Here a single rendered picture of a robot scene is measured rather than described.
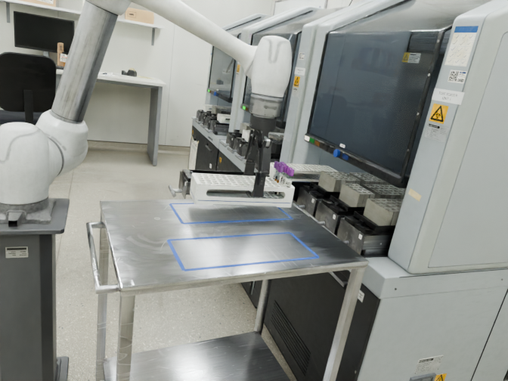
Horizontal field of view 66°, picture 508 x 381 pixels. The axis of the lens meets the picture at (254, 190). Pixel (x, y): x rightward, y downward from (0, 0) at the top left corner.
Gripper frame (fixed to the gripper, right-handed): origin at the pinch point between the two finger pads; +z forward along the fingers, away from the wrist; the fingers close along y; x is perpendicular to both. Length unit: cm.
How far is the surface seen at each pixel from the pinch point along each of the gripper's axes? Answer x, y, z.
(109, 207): -40.2, 0.9, 8.8
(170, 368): -20, 4, 63
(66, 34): -93, -355, -32
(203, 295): 9, -75, 91
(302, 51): 37, -66, -42
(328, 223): 31.8, -5.0, 14.8
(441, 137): 42, 23, -23
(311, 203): 31.0, -18.6, 12.9
